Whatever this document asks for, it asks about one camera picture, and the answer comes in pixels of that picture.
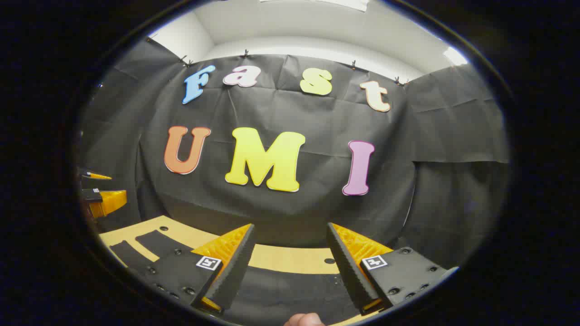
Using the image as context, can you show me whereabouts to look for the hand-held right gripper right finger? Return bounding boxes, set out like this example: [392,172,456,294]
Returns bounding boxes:
[326,222,454,316]

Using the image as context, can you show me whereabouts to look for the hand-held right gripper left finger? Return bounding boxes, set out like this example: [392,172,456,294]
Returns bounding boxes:
[135,223,258,314]

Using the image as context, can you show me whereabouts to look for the black jeans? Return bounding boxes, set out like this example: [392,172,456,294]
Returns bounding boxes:
[109,230,363,325]

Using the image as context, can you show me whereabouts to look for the black backdrop cloth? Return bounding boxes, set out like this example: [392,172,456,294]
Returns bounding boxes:
[77,38,510,272]

